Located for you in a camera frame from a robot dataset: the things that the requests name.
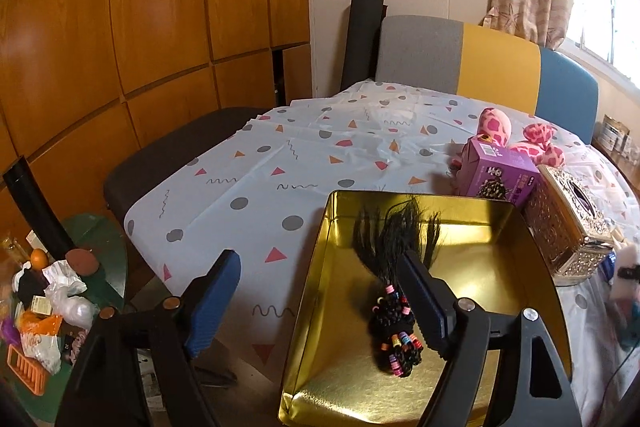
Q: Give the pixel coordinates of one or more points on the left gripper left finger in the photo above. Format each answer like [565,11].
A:
[106,388]

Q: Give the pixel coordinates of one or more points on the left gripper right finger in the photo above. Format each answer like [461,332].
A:
[531,387]

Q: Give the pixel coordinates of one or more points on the black hair extension with beads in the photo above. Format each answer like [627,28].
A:
[378,239]

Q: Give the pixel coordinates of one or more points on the ornate silver tissue box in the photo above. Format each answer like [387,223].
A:
[569,229]

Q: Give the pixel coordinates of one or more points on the gold metal tray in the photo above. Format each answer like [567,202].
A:
[484,252]

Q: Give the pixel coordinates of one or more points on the wooden side desk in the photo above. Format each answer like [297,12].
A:
[626,167]

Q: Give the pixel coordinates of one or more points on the green glass side table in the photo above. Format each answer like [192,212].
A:
[46,312]

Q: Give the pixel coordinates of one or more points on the purple snack box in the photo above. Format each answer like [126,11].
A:
[492,172]

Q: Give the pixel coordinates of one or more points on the grey yellow blue chair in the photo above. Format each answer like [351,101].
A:
[452,57]

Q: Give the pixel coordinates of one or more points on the window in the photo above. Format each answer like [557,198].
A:
[609,29]

